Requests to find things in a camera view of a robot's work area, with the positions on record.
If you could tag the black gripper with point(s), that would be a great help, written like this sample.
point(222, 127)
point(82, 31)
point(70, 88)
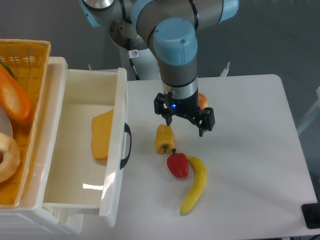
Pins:
point(167, 106)

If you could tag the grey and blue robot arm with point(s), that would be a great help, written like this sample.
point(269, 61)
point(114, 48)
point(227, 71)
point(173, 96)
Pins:
point(168, 28)

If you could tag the white top drawer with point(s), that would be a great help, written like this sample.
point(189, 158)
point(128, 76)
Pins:
point(77, 182)

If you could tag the white plastic drawer cabinet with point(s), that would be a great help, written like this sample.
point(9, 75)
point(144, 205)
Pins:
point(30, 217)

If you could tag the peach fruit behind gripper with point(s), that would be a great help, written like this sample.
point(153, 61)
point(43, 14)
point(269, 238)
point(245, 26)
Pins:
point(202, 101)

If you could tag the yellow bell pepper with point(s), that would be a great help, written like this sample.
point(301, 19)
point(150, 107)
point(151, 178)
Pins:
point(164, 140)

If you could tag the red bell pepper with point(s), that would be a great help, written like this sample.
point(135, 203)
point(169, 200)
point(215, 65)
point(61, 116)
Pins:
point(177, 163)

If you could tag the yellow banana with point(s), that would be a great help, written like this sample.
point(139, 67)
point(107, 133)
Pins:
point(198, 186)

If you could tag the orange cheese wedge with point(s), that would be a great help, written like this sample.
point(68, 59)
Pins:
point(101, 128)

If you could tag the black device at table edge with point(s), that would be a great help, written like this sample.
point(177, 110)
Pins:
point(311, 214)

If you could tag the orange wicker basket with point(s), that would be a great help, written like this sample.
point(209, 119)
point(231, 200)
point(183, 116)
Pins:
point(22, 87)

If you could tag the orange bread loaf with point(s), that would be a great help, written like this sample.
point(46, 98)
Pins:
point(14, 100)

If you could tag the beige bagel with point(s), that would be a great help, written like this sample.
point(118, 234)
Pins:
point(11, 156)

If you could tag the green vegetable in basket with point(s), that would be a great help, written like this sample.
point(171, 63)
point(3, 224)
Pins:
point(8, 69)

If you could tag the dark drawer handle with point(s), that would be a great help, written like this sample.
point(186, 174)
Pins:
point(127, 146)

